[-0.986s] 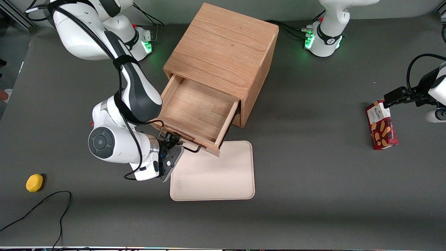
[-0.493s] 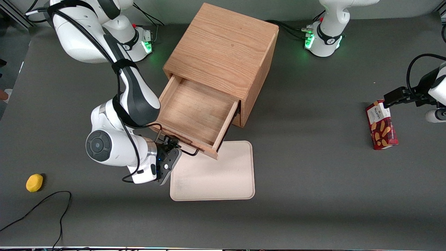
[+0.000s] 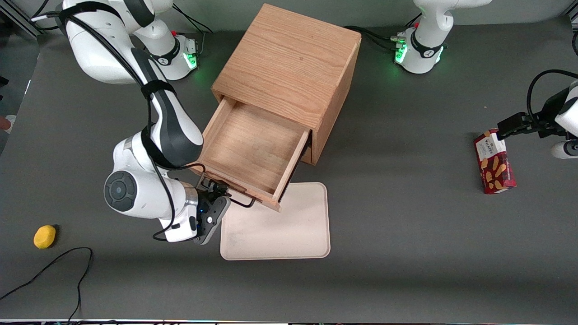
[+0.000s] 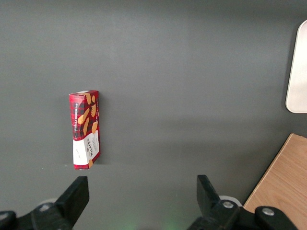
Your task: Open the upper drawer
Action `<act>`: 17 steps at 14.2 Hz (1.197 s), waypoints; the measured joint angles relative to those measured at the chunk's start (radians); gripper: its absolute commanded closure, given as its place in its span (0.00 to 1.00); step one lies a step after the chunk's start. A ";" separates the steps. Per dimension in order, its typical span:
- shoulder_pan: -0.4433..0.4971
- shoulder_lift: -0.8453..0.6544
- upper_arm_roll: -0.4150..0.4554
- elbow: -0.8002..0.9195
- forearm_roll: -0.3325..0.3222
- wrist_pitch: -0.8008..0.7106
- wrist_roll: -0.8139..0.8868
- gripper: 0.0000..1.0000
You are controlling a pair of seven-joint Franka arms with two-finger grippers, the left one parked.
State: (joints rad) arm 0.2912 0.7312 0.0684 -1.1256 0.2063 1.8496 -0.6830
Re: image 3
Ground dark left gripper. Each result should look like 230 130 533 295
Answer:
497 88 572 142

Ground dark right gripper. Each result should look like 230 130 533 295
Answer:
194 178 232 246

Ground oak wooden drawer cabinet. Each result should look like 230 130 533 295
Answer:
211 3 363 166

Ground red shortbread cookie box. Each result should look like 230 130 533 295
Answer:
473 129 517 195

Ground cream plastic tray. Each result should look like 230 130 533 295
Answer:
220 182 331 261

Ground yellow lemon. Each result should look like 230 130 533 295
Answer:
33 225 57 250

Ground black left gripper cable loop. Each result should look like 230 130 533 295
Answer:
526 69 578 128

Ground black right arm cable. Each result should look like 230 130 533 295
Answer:
30 4 177 241

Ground thin black table cable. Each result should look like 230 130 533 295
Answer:
0 247 94 324

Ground black right arm base cables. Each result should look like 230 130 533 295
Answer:
172 4 214 57

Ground black arm base cables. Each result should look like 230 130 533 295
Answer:
172 4 214 57
344 14 423 53

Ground black left arm base cables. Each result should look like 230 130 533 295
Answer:
344 14 423 53

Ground aluminium frame rail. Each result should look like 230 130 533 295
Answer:
0 7 47 37

